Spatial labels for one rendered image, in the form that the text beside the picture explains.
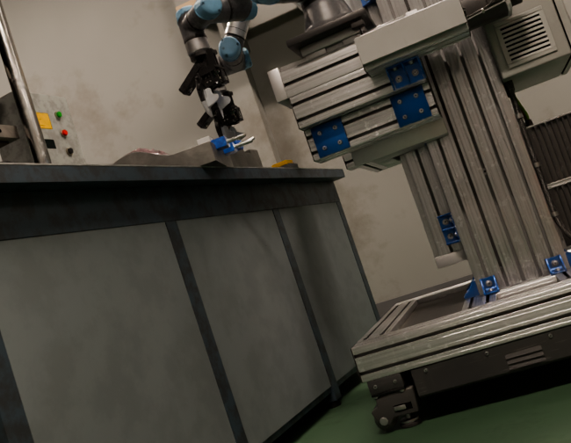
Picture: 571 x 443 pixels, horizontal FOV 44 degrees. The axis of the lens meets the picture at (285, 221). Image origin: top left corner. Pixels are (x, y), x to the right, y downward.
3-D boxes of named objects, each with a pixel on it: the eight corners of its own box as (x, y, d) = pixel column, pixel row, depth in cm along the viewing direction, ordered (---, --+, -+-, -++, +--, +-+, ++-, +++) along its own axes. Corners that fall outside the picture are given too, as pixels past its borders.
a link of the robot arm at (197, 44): (180, 45, 224) (193, 48, 232) (184, 58, 224) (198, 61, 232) (199, 34, 222) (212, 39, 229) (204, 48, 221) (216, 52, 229)
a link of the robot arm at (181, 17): (180, 3, 221) (169, 17, 228) (191, 36, 220) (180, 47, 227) (202, 2, 226) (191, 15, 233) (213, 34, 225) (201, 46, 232)
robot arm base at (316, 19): (364, 29, 199) (352, -4, 200) (353, 15, 185) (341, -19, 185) (314, 50, 203) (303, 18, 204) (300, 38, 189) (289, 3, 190)
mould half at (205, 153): (234, 170, 213) (223, 136, 214) (215, 160, 187) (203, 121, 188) (83, 224, 218) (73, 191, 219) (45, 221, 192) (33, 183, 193)
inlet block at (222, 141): (250, 145, 197) (244, 127, 197) (247, 142, 192) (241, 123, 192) (206, 160, 198) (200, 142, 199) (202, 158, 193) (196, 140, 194)
